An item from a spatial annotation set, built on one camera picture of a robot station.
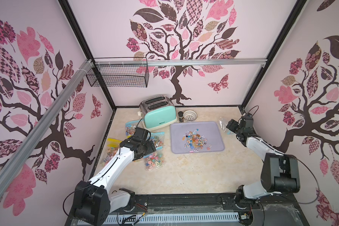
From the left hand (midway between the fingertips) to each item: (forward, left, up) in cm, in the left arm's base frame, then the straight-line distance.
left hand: (148, 152), depth 83 cm
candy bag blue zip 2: (-2, -4, -7) cm, 8 cm away
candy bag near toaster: (+26, +18, -8) cm, 32 cm away
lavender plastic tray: (+25, -43, -11) cm, 51 cm away
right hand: (+19, -56, +5) cm, 59 cm away
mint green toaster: (+27, -4, +8) cm, 28 cm away
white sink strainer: (+36, -29, -7) cm, 47 cm away
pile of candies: (+13, -30, -8) cm, 34 cm away
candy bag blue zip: (+14, -4, -7) cm, 16 cm away
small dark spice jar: (+32, -21, 0) cm, 38 cm away
